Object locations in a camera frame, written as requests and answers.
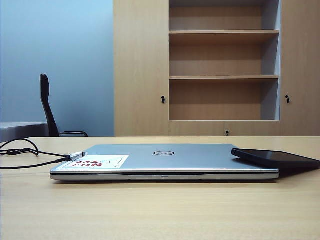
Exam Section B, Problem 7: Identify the black office chair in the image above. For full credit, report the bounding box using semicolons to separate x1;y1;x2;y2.
39;73;89;138

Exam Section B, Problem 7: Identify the silver Dell laptop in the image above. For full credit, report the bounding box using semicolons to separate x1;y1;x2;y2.
49;143;280;181

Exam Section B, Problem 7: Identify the white sticker with red letters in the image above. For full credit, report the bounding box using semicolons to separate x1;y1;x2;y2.
61;154;130;170

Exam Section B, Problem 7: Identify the black smartphone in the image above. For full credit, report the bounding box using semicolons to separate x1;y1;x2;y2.
231;147;320;170

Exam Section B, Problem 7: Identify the black charging cable silver plug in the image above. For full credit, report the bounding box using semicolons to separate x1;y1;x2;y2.
0;138;87;171

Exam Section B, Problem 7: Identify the light wooden shelf cabinet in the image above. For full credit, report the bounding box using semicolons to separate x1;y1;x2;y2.
112;0;320;137

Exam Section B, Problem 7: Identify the grey desk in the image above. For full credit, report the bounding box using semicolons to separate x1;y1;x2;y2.
0;121;50;144

